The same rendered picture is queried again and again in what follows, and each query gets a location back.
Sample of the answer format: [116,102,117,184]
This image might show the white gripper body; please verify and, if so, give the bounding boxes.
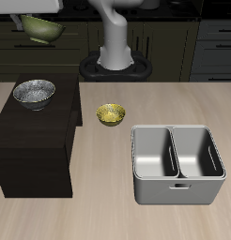
[0,0,65,15]

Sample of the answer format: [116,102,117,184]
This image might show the dark wooden cabinet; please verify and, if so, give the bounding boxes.
[0,72,84,199]

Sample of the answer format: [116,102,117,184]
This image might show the white basket with two bins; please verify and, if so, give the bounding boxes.
[130,124,228,206]

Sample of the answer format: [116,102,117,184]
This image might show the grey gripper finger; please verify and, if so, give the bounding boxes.
[9,13,24,32]

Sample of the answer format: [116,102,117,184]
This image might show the dark kitchen cupboards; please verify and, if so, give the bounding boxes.
[0,0,231,83]

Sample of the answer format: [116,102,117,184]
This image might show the green bowl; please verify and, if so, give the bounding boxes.
[20,14,66,46]

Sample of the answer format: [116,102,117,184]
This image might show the yellow bowl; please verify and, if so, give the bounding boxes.
[95,103,127,128]

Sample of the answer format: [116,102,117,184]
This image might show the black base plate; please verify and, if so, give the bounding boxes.
[78,50,153,83]

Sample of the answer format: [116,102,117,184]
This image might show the black bowl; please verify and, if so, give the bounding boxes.
[12,79,57,112]

